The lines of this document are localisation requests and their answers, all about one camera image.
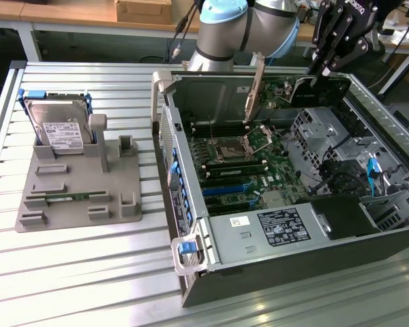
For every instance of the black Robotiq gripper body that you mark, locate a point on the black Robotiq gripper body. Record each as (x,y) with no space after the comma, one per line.
(364,17)

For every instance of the Nvidia graphics card with bracket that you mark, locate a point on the Nvidia graphics card with bracket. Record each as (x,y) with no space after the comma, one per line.
(320,95)

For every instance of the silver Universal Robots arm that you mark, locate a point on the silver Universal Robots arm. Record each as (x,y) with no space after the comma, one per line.
(218,37)

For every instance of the white device box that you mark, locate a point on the white device box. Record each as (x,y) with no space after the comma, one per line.
(405,37)

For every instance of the metal disk bay cage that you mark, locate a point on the metal disk bay cage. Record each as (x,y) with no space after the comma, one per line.
(313,133)

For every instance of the metal socket cover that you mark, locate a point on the metal socket cover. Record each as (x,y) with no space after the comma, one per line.
(260,139)

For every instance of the green Dell motherboard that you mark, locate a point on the green Dell motherboard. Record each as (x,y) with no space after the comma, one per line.
(279,160)

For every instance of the thin metal locking lever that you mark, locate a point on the thin metal locking lever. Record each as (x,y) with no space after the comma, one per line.
(212,133)

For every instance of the CPU socket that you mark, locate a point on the CPU socket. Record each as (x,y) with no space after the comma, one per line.
(230,150)

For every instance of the silver chipset heatsink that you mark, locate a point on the silver chipset heatsink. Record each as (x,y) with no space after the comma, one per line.
(275,200)

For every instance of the brown cardboard box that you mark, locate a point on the brown cardboard box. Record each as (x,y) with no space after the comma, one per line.
(143,12)

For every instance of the blue expansion slot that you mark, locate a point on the blue expansion slot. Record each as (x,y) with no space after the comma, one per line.
(223,190)

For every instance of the blue slot retainer strip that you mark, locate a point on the blue slot retainer strip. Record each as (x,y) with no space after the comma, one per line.
(174,167)

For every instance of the grey power supply unit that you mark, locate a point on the grey power supply unit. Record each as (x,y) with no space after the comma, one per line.
(238,242)

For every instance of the open black PC case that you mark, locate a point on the open black PC case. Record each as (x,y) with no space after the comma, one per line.
(259,282)

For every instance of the blue case latch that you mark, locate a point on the blue case latch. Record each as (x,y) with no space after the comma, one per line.
(186,247)

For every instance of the hard disk in blue carrier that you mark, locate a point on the hard disk in blue carrier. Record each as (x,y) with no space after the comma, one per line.
(59,122)

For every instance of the grey plastic parts rack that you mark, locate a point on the grey plastic parts rack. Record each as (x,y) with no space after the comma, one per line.
(78,170)

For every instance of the green RAM stick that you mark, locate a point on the green RAM stick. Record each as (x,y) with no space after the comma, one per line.
(68,196)

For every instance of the wooden desk with white frame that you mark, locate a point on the wooden desk with white frame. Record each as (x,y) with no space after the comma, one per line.
(71,13)

